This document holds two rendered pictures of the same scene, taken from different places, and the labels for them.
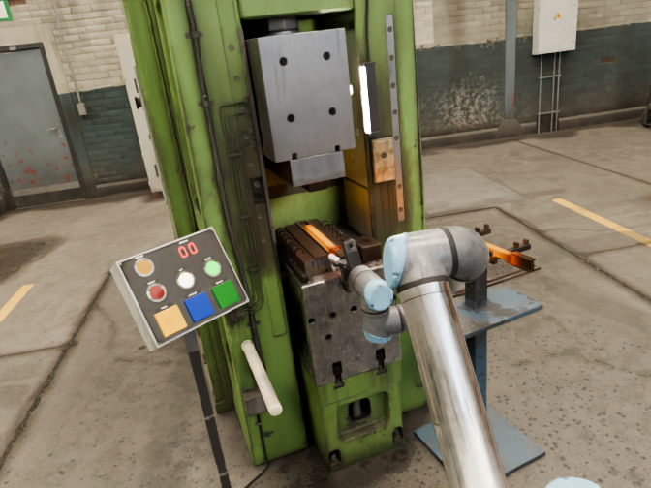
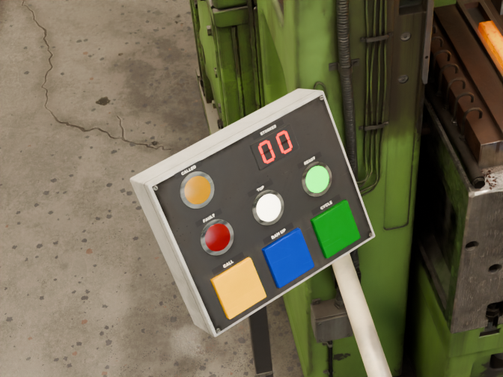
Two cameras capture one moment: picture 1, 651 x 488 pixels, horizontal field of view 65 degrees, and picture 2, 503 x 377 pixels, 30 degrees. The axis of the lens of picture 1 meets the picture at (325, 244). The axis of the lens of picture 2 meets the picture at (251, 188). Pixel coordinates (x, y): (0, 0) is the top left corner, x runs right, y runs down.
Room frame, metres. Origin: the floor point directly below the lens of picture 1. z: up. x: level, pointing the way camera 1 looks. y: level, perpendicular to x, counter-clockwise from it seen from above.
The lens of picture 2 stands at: (0.45, 0.27, 2.20)
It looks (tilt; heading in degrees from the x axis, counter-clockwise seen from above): 46 degrees down; 11
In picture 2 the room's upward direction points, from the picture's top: 6 degrees counter-clockwise
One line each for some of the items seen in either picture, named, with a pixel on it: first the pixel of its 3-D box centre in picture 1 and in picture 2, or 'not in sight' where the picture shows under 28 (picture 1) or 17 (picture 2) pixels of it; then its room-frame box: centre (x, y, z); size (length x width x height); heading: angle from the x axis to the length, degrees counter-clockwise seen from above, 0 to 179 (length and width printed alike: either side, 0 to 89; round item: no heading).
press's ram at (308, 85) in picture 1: (302, 92); not in sight; (1.99, 0.02, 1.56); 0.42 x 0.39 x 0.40; 18
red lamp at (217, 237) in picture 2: (156, 292); (217, 237); (1.40, 0.52, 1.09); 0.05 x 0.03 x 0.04; 108
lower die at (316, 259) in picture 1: (311, 244); (490, 75); (1.98, 0.06, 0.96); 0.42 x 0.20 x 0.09; 18
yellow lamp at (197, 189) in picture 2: (143, 267); (197, 190); (1.43, 0.55, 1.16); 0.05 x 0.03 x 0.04; 108
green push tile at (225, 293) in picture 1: (225, 294); (334, 228); (1.50, 0.34, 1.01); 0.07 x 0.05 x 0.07; 133
